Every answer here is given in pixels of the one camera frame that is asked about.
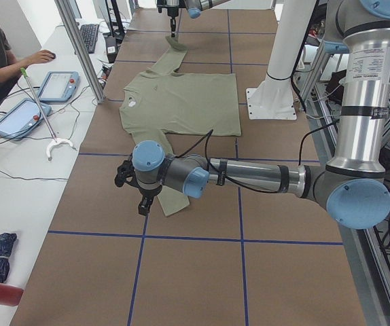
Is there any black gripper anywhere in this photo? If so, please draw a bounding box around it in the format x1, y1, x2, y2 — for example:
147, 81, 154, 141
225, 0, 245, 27
167, 6, 179, 37
114, 160, 162, 215

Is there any olive green long-sleeve shirt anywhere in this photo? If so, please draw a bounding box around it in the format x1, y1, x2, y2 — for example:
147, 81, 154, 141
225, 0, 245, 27
118, 35, 243, 217

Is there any black box with label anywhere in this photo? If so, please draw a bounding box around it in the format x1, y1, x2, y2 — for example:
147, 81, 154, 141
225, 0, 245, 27
105, 36, 118, 63

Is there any black keyboard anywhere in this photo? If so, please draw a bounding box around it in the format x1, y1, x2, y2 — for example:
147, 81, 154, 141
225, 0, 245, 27
79, 24, 99, 54

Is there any white shirt hang tag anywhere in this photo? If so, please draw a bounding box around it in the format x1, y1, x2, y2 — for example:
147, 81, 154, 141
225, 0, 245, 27
126, 98, 138, 107

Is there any reacher grabber stick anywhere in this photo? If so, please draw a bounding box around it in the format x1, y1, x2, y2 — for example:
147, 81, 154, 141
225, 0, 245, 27
20, 67, 75, 161

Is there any far blue teach pendant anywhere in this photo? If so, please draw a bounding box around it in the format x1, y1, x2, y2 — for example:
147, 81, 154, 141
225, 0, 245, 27
37, 71, 79, 104

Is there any blue teach pendant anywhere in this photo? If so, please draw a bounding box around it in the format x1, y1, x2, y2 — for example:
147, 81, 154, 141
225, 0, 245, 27
0, 98, 43, 139
37, 71, 79, 104

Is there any near blue teach pendant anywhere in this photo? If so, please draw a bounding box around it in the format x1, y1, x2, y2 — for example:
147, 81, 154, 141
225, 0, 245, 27
0, 98, 43, 139

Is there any folded dark blue umbrella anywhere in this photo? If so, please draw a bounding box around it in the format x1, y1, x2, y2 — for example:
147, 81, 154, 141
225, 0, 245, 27
0, 232, 17, 283

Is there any aluminium frame post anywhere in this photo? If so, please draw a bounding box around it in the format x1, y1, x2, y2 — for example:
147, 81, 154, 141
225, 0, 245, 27
54, 0, 105, 104

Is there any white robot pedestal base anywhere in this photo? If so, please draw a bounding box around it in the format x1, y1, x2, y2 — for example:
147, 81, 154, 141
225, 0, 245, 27
246, 0, 317, 120

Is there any aluminium frame rail structure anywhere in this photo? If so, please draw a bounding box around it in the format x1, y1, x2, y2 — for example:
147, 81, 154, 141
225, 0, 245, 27
296, 40, 390, 326

